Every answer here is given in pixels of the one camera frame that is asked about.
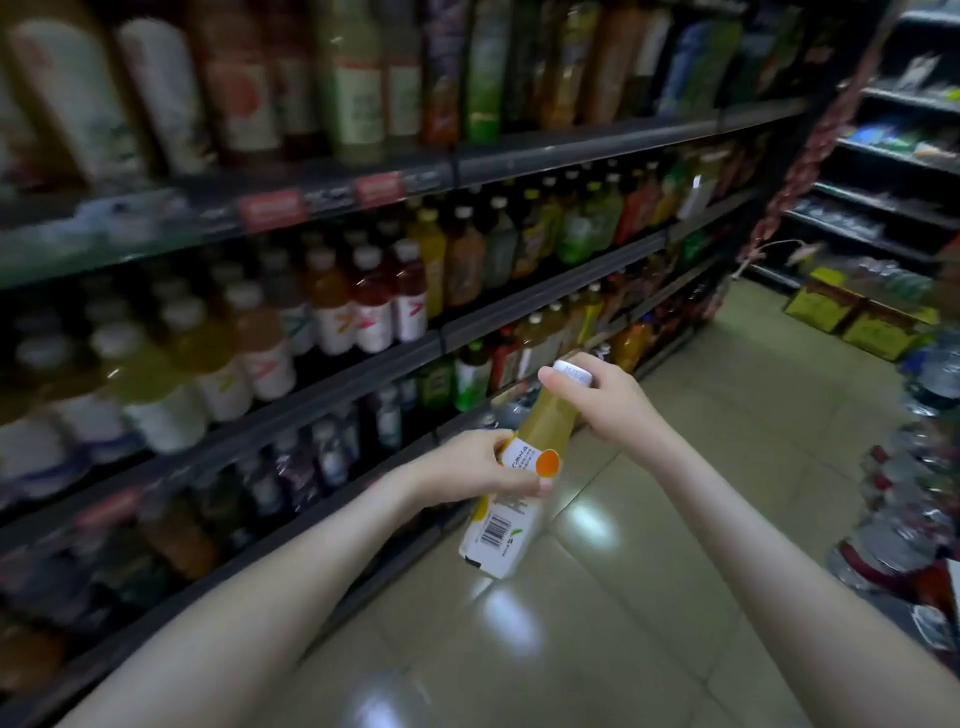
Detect person's right hand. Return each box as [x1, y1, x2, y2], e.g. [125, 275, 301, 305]
[537, 352, 680, 473]

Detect dark grey store shelving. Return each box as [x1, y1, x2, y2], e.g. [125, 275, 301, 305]
[0, 0, 819, 728]

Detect yellow printed carton box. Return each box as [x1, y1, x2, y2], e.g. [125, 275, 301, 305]
[784, 267, 864, 335]
[843, 297, 939, 362]

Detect dark price tag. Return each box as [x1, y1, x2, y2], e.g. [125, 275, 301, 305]
[307, 183, 357, 213]

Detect yellow bottle white cap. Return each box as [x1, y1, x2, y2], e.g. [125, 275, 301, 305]
[459, 360, 596, 581]

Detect person's left hand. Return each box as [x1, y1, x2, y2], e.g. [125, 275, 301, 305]
[402, 427, 557, 512]

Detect row of assorted household goods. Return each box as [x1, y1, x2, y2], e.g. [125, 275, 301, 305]
[802, 15, 960, 249]

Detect pile of wrapped goods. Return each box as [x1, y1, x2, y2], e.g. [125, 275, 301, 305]
[825, 322, 960, 669]

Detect red price tag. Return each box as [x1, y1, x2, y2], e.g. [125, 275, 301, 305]
[352, 171, 410, 207]
[237, 190, 312, 231]

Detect person's left forearm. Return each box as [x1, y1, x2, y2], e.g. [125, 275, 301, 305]
[60, 472, 452, 728]

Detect hanging strip of red packets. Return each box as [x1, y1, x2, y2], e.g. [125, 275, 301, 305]
[735, 0, 909, 279]

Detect person's right forearm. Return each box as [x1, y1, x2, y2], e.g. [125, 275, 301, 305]
[637, 423, 960, 728]

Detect pack of drink cans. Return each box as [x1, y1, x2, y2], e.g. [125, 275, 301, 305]
[847, 258, 939, 309]

